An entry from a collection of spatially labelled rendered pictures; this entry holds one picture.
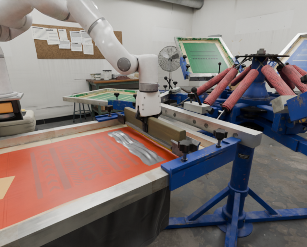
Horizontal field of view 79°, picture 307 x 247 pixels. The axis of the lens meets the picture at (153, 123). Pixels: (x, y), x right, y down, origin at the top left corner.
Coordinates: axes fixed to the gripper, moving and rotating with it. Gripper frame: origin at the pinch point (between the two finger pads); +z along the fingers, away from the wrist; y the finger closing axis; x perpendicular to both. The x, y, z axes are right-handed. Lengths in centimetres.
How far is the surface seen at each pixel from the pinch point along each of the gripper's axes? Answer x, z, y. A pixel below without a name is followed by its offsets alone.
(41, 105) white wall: -380, 61, 14
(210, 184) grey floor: -43, 102, -108
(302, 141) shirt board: 37, 9, -60
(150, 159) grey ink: 15.3, 5.6, 9.7
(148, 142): 2.2, 6.0, 2.0
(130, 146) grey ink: 2.3, 5.7, 10.5
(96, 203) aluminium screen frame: 28.6, 2.5, 32.8
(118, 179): 18.7, 6.0, 23.2
